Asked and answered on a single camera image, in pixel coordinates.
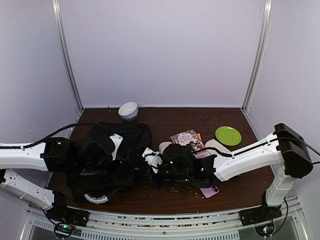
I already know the aluminium frame post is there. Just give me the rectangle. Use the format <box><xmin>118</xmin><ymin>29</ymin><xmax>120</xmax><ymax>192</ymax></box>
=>
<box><xmin>242</xmin><ymin>0</ymin><xmax>274</xmax><ymax>114</ymax></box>
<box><xmin>52</xmin><ymin>0</ymin><xmax>84</xmax><ymax>112</ymax></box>

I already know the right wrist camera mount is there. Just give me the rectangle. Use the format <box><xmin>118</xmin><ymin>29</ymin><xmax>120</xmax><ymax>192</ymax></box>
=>
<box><xmin>142</xmin><ymin>147</ymin><xmax>163</xmax><ymax>174</ymax></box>

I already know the left aluminium frame post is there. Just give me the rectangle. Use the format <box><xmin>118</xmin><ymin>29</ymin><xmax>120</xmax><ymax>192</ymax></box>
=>
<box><xmin>52</xmin><ymin>0</ymin><xmax>84</xmax><ymax>112</ymax></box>

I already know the illustrated paperback book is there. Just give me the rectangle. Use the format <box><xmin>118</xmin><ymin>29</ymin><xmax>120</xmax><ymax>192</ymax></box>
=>
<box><xmin>170</xmin><ymin>129</ymin><xmax>211</xmax><ymax>159</ymax></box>

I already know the cream fabric pencil pouch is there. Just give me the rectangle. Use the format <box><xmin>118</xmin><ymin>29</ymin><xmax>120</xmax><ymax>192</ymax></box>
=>
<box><xmin>204</xmin><ymin>139</ymin><xmax>231</xmax><ymax>154</ymax></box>

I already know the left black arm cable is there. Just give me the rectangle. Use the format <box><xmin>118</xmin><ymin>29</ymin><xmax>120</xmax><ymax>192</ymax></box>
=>
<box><xmin>0</xmin><ymin>123</ymin><xmax>101</xmax><ymax>151</ymax></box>

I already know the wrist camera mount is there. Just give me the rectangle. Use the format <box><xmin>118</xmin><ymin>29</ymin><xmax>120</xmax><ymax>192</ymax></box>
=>
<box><xmin>142</xmin><ymin>147</ymin><xmax>163</xmax><ymax>174</ymax></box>
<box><xmin>109</xmin><ymin>133</ymin><xmax>124</xmax><ymax>161</ymax></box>

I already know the green round plate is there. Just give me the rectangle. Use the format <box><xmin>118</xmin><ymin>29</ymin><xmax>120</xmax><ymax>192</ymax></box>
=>
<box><xmin>215</xmin><ymin>126</ymin><xmax>242</xmax><ymax>146</ymax></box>

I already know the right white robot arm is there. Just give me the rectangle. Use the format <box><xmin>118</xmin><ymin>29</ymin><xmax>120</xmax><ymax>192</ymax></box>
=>
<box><xmin>142</xmin><ymin>123</ymin><xmax>314</xmax><ymax>221</ymax></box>

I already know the white patterned ceramic bowl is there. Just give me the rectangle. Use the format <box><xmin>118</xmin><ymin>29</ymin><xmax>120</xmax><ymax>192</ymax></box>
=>
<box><xmin>118</xmin><ymin>101</ymin><xmax>139</xmax><ymax>122</ymax></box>

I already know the black student backpack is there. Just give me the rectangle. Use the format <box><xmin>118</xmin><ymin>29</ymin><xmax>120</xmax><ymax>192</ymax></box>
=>
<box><xmin>67</xmin><ymin>122</ymin><xmax>152</xmax><ymax>204</ymax></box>

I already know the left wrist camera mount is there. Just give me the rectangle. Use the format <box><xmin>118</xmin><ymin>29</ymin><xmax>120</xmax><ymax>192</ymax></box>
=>
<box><xmin>109</xmin><ymin>133</ymin><xmax>124</xmax><ymax>161</ymax></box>

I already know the front aluminium rail base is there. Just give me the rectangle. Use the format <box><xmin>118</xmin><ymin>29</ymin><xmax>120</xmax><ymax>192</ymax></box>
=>
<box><xmin>19</xmin><ymin>197</ymin><xmax>311</xmax><ymax>240</ymax></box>

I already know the beige glasses case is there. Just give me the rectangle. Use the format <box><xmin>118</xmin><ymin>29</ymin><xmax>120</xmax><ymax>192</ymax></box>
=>
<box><xmin>158</xmin><ymin>141</ymin><xmax>172</xmax><ymax>154</ymax></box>

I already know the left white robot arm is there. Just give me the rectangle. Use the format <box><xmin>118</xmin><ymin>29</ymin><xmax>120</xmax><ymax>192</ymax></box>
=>
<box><xmin>0</xmin><ymin>131</ymin><xmax>124</xmax><ymax>222</ymax></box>

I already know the right aluminium frame post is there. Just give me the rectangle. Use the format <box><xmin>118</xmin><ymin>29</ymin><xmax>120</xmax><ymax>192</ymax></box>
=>
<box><xmin>242</xmin><ymin>0</ymin><xmax>274</xmax><ymax>114</ymax></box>

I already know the pink smartphone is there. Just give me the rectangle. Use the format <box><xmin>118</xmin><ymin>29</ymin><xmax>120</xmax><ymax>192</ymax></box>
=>
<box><xmin>199</xmin><ymin>185</ymin><xmax>220</xmax><ymax>199</ymax></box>

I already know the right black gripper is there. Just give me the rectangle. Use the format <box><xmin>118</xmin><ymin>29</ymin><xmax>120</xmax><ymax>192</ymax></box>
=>
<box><xmin>135</xmin><ymin>160</ymin><xmax>192</xmax><ymax>192</ymax></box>

